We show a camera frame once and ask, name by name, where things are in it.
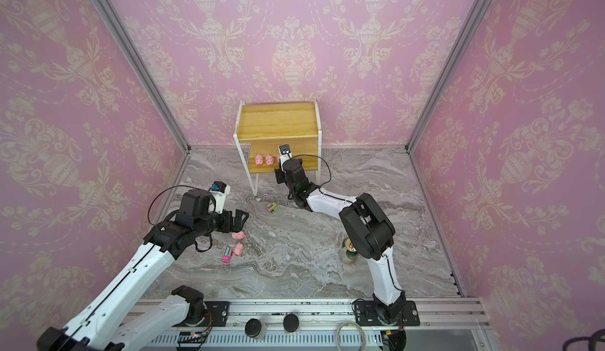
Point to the wooden two-tier shelf white frame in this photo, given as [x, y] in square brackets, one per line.
[263, 128]

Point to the pink blue toy truck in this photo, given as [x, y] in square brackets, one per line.
[227, 255]

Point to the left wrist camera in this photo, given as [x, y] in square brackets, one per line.
[220, 192]

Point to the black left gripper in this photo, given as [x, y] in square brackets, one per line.
[230, 226]

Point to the black round knob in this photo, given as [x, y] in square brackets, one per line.
[255, 329]
[291, 323]

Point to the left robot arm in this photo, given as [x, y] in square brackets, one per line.
[101, 325]

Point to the green truck with grille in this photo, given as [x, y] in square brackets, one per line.
[272, 207]

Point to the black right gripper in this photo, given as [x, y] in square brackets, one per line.
[280, 175]

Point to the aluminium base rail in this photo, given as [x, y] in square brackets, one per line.
[450, 313]

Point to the green can gold lid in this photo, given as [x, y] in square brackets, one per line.
[349, 254]

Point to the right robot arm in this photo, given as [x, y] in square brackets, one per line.
[370, 231]

